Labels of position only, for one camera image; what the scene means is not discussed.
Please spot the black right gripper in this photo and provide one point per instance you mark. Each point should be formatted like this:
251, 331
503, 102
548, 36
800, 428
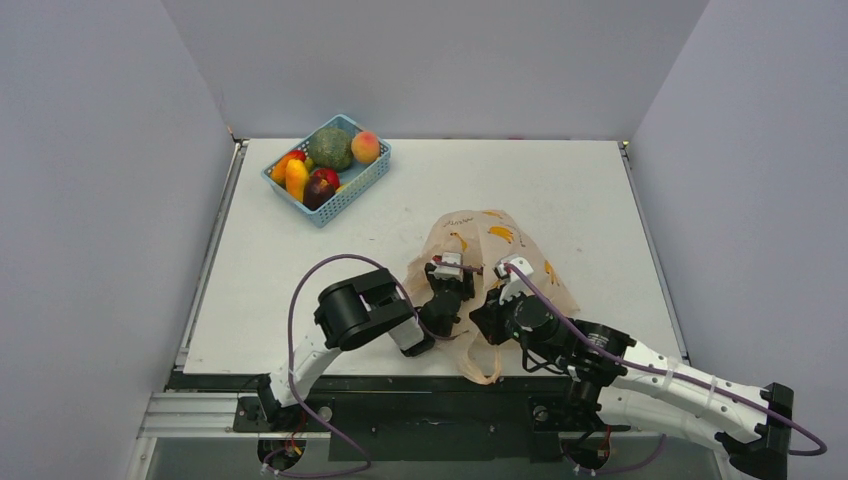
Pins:
493, 317

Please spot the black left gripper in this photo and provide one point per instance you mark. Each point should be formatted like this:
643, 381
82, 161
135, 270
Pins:
463, 287

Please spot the fake peach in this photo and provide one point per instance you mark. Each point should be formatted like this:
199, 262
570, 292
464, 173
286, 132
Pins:
366, 147

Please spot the small orange fake fruit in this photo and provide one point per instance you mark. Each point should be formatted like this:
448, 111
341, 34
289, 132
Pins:
296, 178

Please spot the orange fake mango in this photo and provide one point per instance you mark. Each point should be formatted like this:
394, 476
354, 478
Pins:
278, 171

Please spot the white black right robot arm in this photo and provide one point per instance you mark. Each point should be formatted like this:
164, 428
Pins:
614, 379

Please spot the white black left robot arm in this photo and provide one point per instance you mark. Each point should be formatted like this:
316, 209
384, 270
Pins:
356, 311

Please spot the red fake tomato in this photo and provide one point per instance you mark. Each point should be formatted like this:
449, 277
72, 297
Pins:
328, 175

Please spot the light blue perforated basket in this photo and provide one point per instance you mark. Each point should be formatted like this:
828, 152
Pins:
359, 176

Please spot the green netted melon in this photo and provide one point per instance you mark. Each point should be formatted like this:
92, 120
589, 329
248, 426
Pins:
330, 147

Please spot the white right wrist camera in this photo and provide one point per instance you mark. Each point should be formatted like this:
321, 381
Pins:
513, 271

